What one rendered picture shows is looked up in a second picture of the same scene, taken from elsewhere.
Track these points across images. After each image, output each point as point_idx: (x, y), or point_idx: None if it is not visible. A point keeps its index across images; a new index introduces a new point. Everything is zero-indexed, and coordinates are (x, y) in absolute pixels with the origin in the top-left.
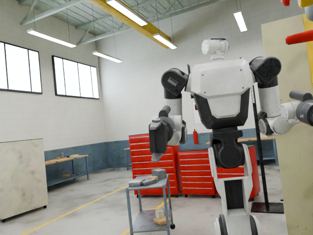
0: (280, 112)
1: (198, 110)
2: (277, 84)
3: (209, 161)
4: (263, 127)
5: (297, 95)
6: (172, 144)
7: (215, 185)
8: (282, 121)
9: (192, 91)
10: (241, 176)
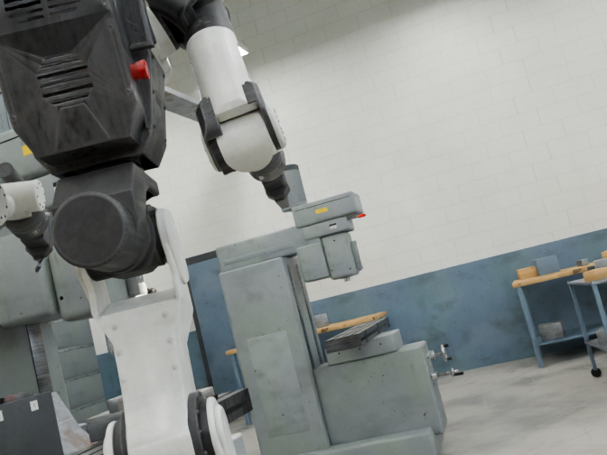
0: (36, 192)
1: (156, 101)
2: None
3: (176, 244)
4: (5, 204)
5: (23, 179)
6: (258, 170)
7: (191, 300)
8: (10, 208)
9: (169, 74)
10: (128, 299)
